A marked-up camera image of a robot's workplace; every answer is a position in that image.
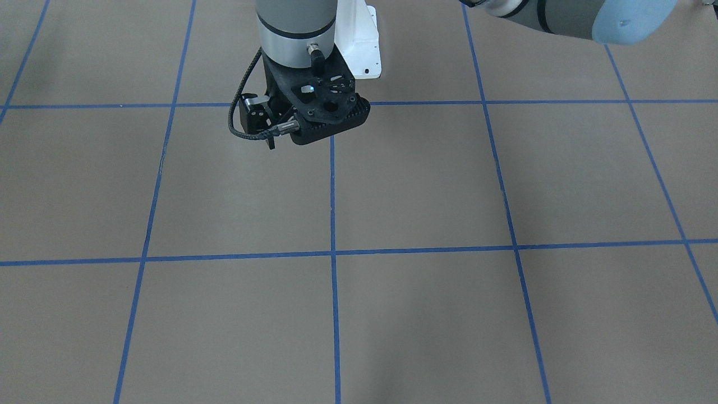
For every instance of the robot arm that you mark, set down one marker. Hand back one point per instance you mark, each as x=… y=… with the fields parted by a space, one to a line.
x=300 y=34

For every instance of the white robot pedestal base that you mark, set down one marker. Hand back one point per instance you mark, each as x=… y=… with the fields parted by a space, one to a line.
x=357 y=37

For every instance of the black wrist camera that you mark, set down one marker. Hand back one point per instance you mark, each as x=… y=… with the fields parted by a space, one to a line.
x=255 y=114

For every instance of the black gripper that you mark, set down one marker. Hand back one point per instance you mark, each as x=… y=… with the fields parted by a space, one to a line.
x=274 y=104

